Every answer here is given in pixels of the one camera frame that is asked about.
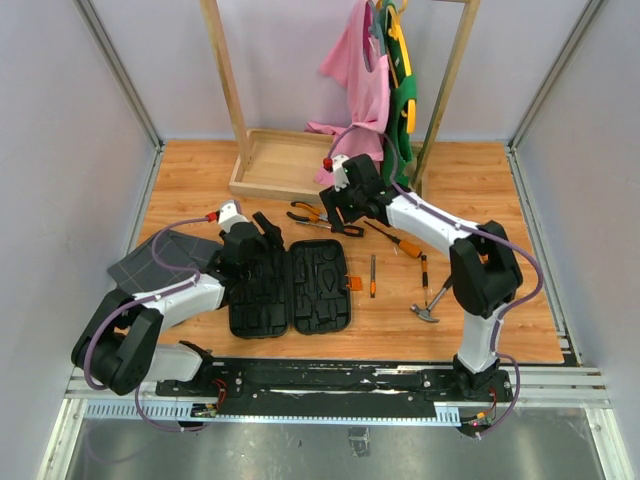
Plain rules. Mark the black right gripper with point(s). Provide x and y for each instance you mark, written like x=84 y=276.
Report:
x=331 y=198

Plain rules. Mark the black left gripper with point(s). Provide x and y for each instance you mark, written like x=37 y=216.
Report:
x=273 y=240

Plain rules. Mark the black plastic tool case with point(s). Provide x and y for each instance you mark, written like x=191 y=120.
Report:
x=304 y=287

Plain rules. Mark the orange black pliers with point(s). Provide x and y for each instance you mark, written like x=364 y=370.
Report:
x=310 y=213

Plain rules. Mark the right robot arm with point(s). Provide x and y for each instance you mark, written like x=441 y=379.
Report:
x=483 y=270

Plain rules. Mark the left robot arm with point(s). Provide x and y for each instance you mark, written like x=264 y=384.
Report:
x=119 y=347

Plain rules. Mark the wooden clothes rack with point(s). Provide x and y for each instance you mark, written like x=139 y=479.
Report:
x=280 y=164

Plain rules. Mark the pink t-shirt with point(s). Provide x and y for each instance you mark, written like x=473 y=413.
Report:
x=358 y=64

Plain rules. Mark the silver orange utility knife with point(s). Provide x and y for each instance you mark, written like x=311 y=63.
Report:
x=372 y=284

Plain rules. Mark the small orange black screwdriver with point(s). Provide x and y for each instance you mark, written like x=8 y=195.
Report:
x=424 y=271

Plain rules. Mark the green yellow hangers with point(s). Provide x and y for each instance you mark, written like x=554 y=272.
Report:
x=402 y=116

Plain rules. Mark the claw hammer black grip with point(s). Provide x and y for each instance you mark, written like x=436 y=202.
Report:
x=426 y=314

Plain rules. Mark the orange grid handle tool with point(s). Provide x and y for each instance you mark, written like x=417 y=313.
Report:
x=410 y=249

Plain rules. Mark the grey cable duct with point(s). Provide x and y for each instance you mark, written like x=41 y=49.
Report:
x=188 y=412

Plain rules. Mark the right aluminium frame post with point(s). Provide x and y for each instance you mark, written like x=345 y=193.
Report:
x=577 y=34

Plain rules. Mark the aluminium frame post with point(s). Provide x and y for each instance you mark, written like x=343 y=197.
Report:
x=98 y=31
x=577 y=34

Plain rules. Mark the left aluminium frame post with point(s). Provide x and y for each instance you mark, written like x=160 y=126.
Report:
x=98 y=31

